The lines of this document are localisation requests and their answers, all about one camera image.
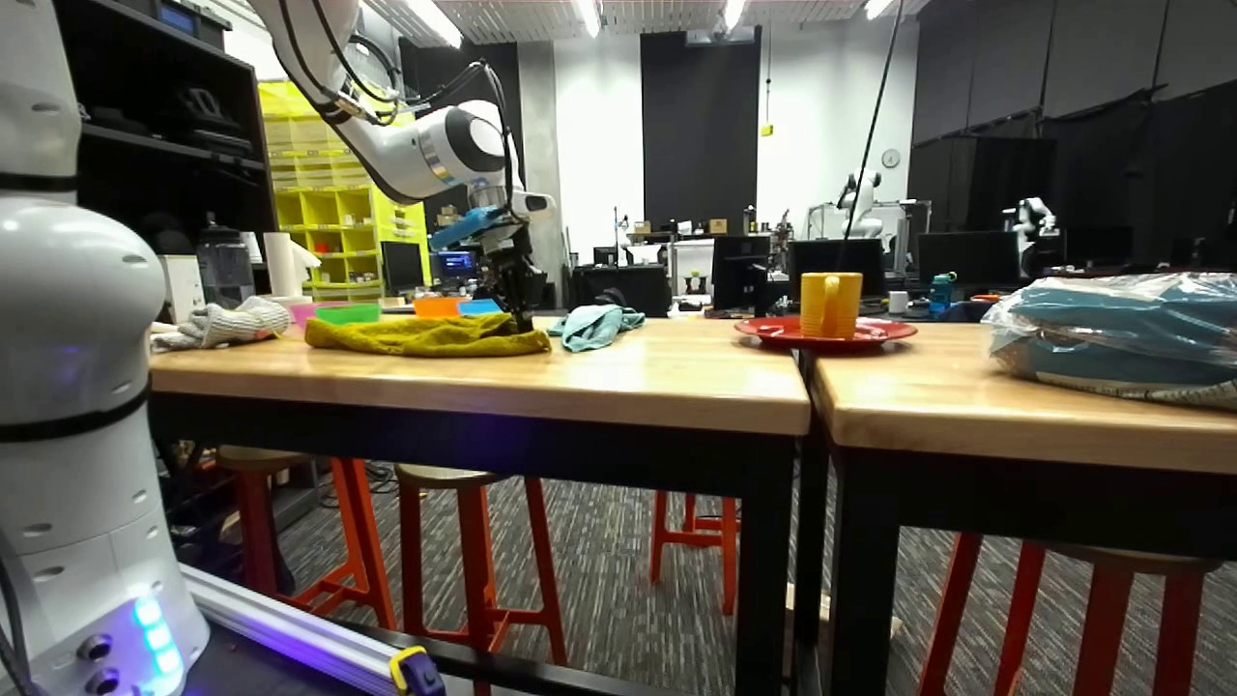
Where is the grey blender jar black lid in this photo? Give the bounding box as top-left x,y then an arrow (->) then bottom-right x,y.
198,226 -> 263,313

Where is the yellow storage bin shelf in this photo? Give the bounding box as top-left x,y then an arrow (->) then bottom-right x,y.
259,78 -> 436,302

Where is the green plastic bowl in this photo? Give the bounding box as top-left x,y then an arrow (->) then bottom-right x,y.
312,297 -> 388,328

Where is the blue bottle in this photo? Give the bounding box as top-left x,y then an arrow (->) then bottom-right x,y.
929,268 -> 964,319

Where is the grey knit cloth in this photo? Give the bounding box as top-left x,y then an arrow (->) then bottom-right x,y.
150,292 -> 297,354

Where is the yellow cup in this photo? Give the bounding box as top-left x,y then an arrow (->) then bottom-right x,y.
795,268 -> 865,339

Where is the red plate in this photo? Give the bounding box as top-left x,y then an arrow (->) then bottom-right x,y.
735,313 -> 922,354

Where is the wooden table black frame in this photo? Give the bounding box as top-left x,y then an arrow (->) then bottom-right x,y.
807,319 -> 1237,696
146,313 -> 821,696

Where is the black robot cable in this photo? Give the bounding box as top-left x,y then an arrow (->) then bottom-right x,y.
276,0 -> 511,131

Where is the yellow knit cloth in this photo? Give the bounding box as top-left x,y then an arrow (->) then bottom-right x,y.
302,309 -> 558,360

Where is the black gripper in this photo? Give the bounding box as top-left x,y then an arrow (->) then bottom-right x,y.
481,219 -> 547,326

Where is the metal rail with yellow clip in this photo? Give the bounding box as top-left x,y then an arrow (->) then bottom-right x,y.
177,559 -> 448,696

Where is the tall white container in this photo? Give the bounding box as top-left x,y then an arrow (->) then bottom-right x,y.
259,226 -> 324,306

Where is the orange metal stool wooden seat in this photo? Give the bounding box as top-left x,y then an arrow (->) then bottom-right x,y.
645,485 -> 746,619
922,532 -> 1213,696
208,442 -> 397,635
393,461 -> 574,667

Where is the teal cloth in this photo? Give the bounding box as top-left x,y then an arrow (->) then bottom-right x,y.
547,302 -> 651,354

